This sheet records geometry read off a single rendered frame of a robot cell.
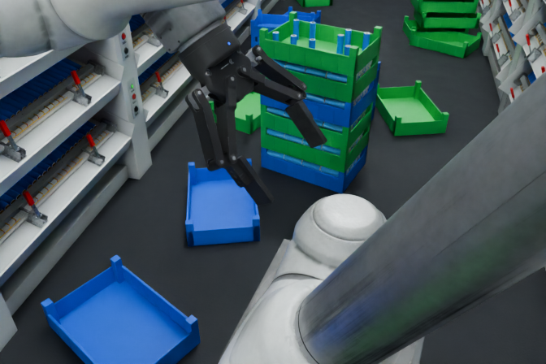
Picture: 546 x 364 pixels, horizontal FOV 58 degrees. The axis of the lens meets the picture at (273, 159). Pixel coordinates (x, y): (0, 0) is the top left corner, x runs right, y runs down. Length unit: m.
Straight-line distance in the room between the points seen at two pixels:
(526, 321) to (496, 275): 0.97
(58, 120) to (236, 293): 0.61
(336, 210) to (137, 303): 0.70
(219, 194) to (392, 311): 1.17
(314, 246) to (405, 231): 0.31
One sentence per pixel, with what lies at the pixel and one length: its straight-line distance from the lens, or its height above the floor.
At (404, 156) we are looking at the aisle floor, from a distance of 1.81.
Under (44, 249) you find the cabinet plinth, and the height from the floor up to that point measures 0.05.
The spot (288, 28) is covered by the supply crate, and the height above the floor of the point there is 0.43.
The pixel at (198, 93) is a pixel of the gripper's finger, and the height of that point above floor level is 0.70.
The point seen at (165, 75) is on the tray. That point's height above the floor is 0.19.
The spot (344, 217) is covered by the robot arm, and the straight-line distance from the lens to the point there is 0.72.
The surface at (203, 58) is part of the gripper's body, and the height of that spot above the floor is 0.73.
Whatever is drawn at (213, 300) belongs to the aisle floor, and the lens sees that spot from 1.27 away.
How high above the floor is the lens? 0.96
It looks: 34 degrees down
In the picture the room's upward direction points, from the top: straight up
